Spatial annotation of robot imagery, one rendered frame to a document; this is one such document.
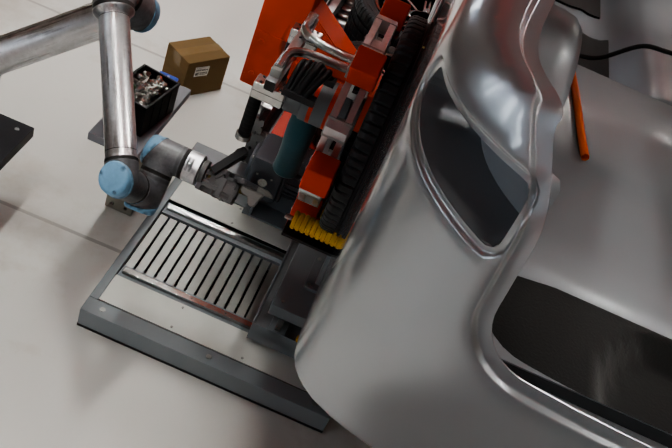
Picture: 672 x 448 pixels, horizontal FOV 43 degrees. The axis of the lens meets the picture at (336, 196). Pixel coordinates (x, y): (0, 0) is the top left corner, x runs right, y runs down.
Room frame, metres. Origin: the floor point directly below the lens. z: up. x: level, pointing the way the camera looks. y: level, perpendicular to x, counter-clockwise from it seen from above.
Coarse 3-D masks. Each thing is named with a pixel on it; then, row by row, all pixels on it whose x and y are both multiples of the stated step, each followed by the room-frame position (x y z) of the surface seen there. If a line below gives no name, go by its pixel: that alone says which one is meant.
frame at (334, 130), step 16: (384, 16) 2.18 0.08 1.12; (368, 32) 2.06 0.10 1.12; (384, 32) 2.14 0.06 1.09; (384, 48) 2.01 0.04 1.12; (336, 112) 1.83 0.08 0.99; (352, 112) 1.85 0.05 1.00; (336, 128) 1.81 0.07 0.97; (320, 144) 1.80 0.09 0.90; (336, 144) 1.80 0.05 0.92; (304, 192) 1.80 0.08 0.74
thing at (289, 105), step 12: (336, 84) 2.08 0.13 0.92; (324, 96) 2.03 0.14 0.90; (336, 96) 2.04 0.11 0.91; (288, 108) 2.01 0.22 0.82; (300, 108) 2.00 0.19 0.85; (312, 108) 2.00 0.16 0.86; (324, 108) 2.01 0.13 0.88; (348, 108) 2.02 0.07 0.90; (360, 108) 2.04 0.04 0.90; (312, 120) 2.01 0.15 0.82; (324, 120) 2.00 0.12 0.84
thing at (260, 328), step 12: (288, 252) 2.21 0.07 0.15; (288, 264) 2.15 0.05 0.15; (276, 276) 2.05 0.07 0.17; (276, 288) 2.02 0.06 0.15; (264, 300) 1.93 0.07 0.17; (264, 312) 1.90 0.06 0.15; (252, 324) 1.82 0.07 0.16; (264, 324) 1.86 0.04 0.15; (276, 324) 1.85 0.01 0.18; (288, 324) 1.88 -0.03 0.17; (252, 336) 1.82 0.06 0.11; (264, 336) 1.82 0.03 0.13; (276, 336) 1.82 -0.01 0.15; (288, 336) 1.85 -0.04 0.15; (276, 348) 1.82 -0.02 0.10; (288, 348) 1.82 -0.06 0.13
